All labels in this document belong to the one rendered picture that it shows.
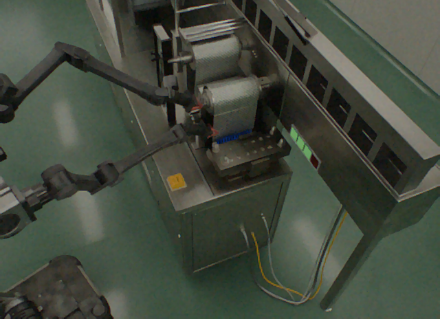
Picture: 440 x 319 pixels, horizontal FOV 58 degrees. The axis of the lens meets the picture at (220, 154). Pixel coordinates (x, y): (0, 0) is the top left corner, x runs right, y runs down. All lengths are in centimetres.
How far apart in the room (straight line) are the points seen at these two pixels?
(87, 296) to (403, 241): 218
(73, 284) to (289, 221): 154
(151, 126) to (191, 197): 55
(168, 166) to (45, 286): 106
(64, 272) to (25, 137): 150
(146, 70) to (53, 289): 144
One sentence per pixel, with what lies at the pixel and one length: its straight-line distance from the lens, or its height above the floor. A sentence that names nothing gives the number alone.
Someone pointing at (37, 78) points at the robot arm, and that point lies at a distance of 183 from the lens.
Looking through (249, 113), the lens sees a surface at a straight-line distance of 205.
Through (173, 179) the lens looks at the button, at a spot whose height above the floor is 92.
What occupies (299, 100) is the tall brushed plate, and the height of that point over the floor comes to 137.
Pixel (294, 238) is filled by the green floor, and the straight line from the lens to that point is 299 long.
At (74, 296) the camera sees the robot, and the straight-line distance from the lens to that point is 258.
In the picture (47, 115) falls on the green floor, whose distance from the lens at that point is 390.
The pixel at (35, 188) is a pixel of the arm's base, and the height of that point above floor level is 149.
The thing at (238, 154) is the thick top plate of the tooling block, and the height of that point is 103.
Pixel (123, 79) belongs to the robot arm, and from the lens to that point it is 183.
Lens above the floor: 256
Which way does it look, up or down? 49 degrees down
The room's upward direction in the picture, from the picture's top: 4 degrees clockwise
